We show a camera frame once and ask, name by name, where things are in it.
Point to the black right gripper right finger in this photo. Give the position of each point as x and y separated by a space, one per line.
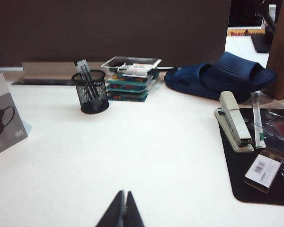
132 215

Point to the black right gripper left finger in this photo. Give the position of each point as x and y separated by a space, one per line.
111 215

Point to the white grey cardboard mask box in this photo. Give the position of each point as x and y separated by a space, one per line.
4 106

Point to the small box with barcode label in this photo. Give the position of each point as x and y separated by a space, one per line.
262 172

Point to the yellow Toblerone box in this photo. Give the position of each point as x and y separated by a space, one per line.
243 32

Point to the black desk mat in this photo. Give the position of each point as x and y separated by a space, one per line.
236 175

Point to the black mesh pen holder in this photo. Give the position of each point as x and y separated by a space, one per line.
92 94

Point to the beige stapler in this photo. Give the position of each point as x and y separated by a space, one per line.
236 125

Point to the white labelled tube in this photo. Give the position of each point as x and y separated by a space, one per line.
137 69

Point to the navy blue slipper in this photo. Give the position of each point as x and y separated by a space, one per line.
189 78

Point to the pens in holder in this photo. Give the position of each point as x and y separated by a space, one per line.
84 65

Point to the white capped pen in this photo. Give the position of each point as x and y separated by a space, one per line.
77 66

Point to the clear plastic tray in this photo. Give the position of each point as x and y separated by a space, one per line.
132 60

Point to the clear wrapped white stick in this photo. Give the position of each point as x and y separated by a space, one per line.
258 123

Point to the dark blue cloth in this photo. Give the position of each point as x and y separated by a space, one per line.
239 68

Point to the brown desk partition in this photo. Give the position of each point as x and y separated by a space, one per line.
109 28

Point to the brown wooden board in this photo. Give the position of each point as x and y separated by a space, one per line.
281 59

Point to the black monitor stand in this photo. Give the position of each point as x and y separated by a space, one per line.
262 42

